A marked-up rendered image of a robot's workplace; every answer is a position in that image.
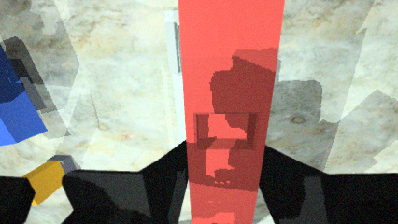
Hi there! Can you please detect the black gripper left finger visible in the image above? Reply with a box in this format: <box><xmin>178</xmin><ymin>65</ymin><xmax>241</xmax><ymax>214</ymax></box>
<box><xmin>61</xmin><ymin>140</ymin><xmax>189</xmax><ymax>224</ymax></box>

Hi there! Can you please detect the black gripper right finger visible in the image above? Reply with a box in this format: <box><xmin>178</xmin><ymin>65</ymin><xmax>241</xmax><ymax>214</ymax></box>
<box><xmin>259</xmin><ymin>146</ymin><xmax>398</xmax><ymax>224</ymax></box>

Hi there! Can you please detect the blue rectangular plate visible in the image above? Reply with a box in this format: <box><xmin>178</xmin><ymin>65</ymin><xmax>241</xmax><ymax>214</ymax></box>
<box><xmin>0</xmin><ymin>45</ymin><xmax>47</xmax><ymax>146</ymax></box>

